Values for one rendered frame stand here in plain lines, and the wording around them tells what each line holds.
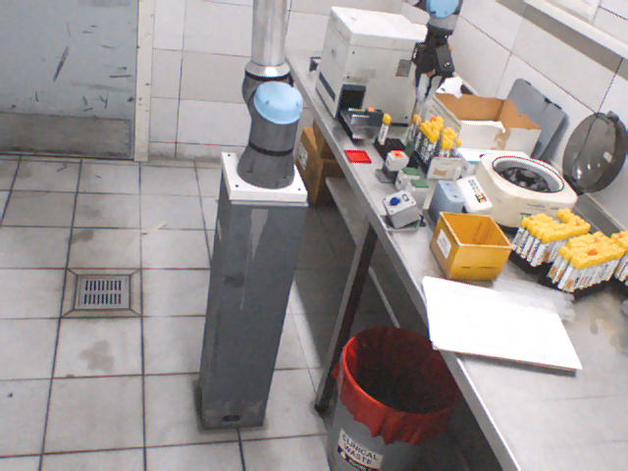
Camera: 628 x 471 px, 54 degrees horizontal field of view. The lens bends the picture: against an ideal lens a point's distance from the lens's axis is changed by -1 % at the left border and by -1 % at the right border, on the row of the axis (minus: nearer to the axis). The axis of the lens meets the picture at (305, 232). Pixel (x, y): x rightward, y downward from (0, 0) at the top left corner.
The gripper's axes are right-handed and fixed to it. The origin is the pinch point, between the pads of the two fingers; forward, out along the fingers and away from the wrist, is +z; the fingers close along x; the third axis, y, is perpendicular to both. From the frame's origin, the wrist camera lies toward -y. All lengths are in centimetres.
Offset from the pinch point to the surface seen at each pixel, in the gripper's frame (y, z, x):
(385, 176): -7.0, 20.7, 8.8
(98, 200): 118, 110, 91
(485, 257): -52, 15, 2
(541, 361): -79, 21, 1
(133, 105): 159, 77, 74
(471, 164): -7.8, 15.2, -16.8
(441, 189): -26.8, 13.0, 2.5
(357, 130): 15.3, 17.6, 10.7
